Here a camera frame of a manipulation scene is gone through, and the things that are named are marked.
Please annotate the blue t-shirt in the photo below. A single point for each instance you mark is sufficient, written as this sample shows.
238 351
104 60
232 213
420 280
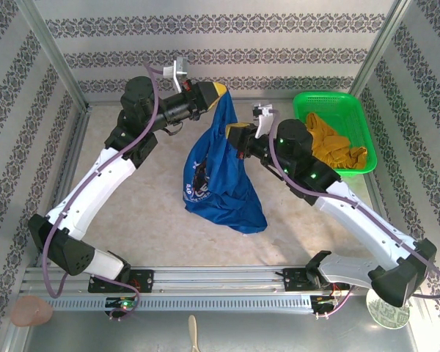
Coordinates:
223 190

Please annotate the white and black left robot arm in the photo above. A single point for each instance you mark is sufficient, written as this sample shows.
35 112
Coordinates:
88 190

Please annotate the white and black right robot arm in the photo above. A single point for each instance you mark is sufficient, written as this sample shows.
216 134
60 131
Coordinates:
370 223

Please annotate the yellow crumpled cloth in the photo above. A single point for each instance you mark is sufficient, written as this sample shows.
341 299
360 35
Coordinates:
337 146

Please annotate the green plastic basket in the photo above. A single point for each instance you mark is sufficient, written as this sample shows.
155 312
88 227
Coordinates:
333 104

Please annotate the small circuit board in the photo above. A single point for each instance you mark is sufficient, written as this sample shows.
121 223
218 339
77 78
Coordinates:
326 300
122 303

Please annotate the green patterned white bowl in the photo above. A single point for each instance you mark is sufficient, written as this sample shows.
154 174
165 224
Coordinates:
386 316

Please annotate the pink translucent cup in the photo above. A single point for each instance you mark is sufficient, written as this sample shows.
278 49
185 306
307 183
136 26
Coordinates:
31 311

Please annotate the aluminium frame rail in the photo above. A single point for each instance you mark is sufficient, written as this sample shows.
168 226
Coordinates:
78 124
106 102
374 190

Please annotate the aluminium frame post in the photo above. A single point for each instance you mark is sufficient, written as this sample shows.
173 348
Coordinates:
52 51
383 36

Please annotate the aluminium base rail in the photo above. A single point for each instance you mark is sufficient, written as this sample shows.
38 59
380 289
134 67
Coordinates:
220 276

